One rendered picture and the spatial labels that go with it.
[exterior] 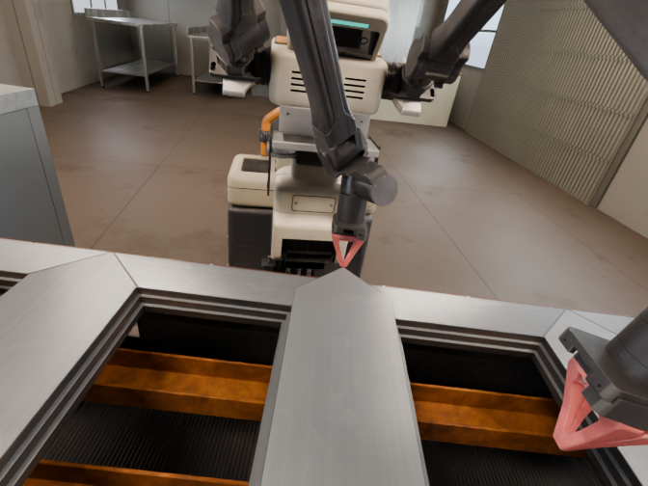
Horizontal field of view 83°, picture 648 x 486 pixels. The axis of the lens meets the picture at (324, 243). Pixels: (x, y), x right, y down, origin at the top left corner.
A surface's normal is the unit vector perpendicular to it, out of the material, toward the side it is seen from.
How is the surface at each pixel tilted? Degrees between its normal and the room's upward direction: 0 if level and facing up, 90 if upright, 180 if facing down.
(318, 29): 99
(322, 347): 0
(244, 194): 90
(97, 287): 0
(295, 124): 90
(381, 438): 0
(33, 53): 90
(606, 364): 14
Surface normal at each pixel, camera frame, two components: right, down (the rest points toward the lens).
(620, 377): 0.36, -0.81
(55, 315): 0.12, -0.85
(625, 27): -0.99, -0.07
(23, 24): 0.11, 0.52
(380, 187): 0.44, 0.32
